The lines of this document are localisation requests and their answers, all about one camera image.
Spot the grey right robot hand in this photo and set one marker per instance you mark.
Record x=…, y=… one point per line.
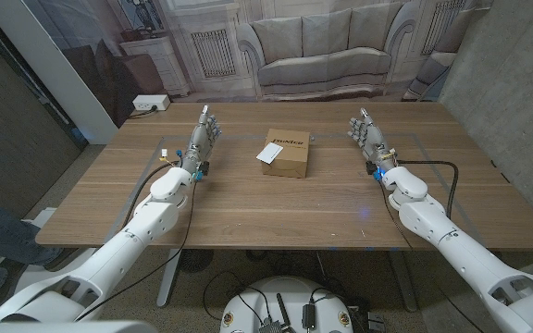
x=372, y=139

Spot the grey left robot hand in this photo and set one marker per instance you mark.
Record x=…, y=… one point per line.
x=199, y=143

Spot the white card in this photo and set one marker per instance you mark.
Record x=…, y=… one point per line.
x=269, y=152

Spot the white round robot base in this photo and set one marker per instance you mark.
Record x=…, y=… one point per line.
x=289, y=296

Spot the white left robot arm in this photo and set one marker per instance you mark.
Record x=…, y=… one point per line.
x=123, y=250

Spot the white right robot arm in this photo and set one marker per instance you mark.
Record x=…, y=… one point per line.
x=461, y=254

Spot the brown cardboard box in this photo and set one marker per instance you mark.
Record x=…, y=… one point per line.
x=292, y=159

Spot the white power strip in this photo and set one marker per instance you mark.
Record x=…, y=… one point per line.
x=150, y=102

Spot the printed living room backdrop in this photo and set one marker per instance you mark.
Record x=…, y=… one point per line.
x=322, y=46

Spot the round black floor object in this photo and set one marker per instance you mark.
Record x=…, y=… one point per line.
x=195, y=260

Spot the person's dark shoe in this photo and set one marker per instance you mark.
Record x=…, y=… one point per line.
x=63, y=261

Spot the black antenna on base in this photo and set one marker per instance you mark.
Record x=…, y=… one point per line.
x=282, y=312

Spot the black adapter on base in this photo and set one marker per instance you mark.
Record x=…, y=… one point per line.
x=308, y=316

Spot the white floor platform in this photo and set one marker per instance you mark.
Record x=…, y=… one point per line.
x=35, y=279

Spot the person's leg in jeans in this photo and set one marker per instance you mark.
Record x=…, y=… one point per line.
x=3, y=226

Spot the white robot torso edge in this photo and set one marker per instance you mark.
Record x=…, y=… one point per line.
x=63, y=327

